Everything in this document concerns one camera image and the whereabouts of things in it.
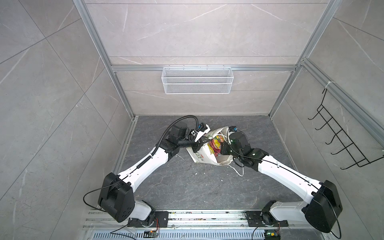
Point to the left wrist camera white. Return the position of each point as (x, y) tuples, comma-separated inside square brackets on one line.
[(195, 135)]

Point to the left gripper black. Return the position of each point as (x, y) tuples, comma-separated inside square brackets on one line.
[(199, 143)]

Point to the black wire hook rack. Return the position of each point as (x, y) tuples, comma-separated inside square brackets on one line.
[(340, 134)]

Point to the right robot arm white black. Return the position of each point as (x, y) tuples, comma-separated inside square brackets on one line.
[(320, 204)]

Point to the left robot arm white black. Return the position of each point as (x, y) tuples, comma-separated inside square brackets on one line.
[(117, 192)]

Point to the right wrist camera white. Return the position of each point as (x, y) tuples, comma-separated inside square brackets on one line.
[(231, 129)]

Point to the aluminium rail frame front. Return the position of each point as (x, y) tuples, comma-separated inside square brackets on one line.
[(220, 224)]

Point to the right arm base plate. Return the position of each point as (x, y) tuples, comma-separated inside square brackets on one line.
[(261, 219)]

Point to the Fox's fruits candy packet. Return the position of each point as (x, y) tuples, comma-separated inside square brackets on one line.
[(216, 144)]

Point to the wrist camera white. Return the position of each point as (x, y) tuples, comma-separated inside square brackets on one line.
[(195, 135), (231, 129)]

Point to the white wire mesh basket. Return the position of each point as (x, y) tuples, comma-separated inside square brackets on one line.
[(197, 80)]

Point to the white paper gift bag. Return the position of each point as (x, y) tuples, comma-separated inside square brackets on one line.
[(205, 156)]

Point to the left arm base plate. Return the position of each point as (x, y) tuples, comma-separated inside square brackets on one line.
[(155, 219)]

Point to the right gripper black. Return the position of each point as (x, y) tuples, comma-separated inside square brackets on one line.
[(224, 145)]

